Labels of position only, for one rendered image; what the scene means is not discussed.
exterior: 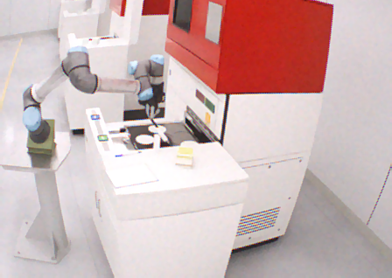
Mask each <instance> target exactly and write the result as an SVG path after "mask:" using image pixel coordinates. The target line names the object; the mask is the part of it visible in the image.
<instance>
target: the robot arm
mask: <svg viewBox="0 0 392 278"><path fill-rule="evenodd" d="M89 62H90V61H89V53H88V49H87V48H86V47H84V46H82V45H81V46H74V47H72V48H71V49H69V50H68V51H67V56H66V58H64V59H63V60H62V61H61V66H59V67H58V68H56V69H55V70H54V71H53V72H51V73H50V74H49V75H48V76H47V77H46V78H45V79H44V80H42V81H41V82H39V84H30V85H28V86H27V87H25V89H24V91H23V101H24V114H23V121H24V126H25V127H26V128H27V129H28V130H29V136H30V138H31V140H32V141H33V142H35V143H38V144H41V143H43V142H45V141H46V140H47V139H48V137H49V135H50V131H51V130H50V127H49V123H48V122H47V121H46V120H45V119H44V118H42V115H41V106H40V103H42V102H43V101H44V100H45V97H46V96H47V95H48V94H49V93H51V91H53V89H55V87H57V86H58V85H60V83H62V82H64V81H66V80H67V79H68V78H69V79H70V83H72V84H71V85H72V86H73V87H75V88H76V89H77V90H78V91H79V90H80V91H81V92H82V93H84V94H95V93H111V94H131V95H138V97H139V100H138V101H139V104H140V105H143V106H145V110H146V112H147V115H148V116H149V118H150V119H151V118H153V119H154V117H155V115H157V114H158V113H159V112H160V109H158V104H160V103H161V102H162V103H164V102H165V93H164V82H163V71H164V69H165V57H164V56H162V55H157V54H155V55H152V56H151V58H150V59H149V60H136V61H132V62H130V63H129V66H128V72H129V74H130V75H134V78H135V80H129V79H123V78H121V79H117V78H112V77H110V78H107V77H102V76H100V77H98V75H97V74H95V73H94V74H92V73H91V71H90V65H89ZM163 96H164V101H163Z"/></svg>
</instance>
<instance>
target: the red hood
mask: <svg viewBox="0 0 392 278"><path fill-rule="evenodd" d="M331 6H332V7H331ZM333 6H334V4H330V3H327V2H324V1H320V0H170V9H169V20H168V22H167V31H166V41H165V45H164V50H165V51H166V52H167V53H168V54H170V55H171V56H172V57H173V58H174V59H175V60H177V61H178V62H179V63H180V64H181V65H182V66H183V67H185V68H186V69H188V70H189V71H190V72H191V73H193V74H194V75H195V76H196V77H197V78H198V79H200V80H201V81H202V82H203V83H204V84H205V85H207V86H208V87H209V88H210V89H211V90H212V91H214V92H215V93H216V94H237V93H268V92H272V93H282V92H289V93H295V92H304V93H307V92H316V93H320V92H323V90H324V84H325V79H326V68H327V64H328V62H327V60H328V56H329V48H330V44H331V43H330V41H331V34H332V27H333V26H332V24H333V10H334V8H333Z"/></svg>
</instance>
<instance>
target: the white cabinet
mask: <svg viewBox="0 0 392 278"><path fill-rule="evenodd" d="M84 132H85V150H86V158H87V181H88V189H89V200H90V205H91V212H92V217H93V220H94V224H95V226H96V229H97V232H98V234H99V238H100V241H101V243H102V245H103V249H104V252H105V254H106V255H107V257H108V263H109V265H110V267H111V269H112V271H113V274H114V277H115V278H224V274H225V271H226V268H227V265H228V262H229V259H230V254H231V251H232V247H233V244H234V241H235V237H236V234H237V230H238V225H239V222H240V217H241V215H242V210H243V206H244V202H240V203H237V204H233V205H224V206H220V207H214V208H210V209H206V210H200V211H195V212H182V213H177V214H172V215H169V214H167V215H163V216H157V217H156V216H153V217H149V218H140V219H123V220H120V219H119V220H118V219H117V218H116V215H115V213H114V211H113V209H112V207H111V205H110V203H109V198H108V195H107V192H106V190H105V188H104V185H103V182H102V179H101V178H100V175H99V172H98V170H97V167H96V165H95V160H94V156H93V151H92V150H91V147H90V144H89V141H88V135H87V132H86V130H85V127H84Z"/></svg>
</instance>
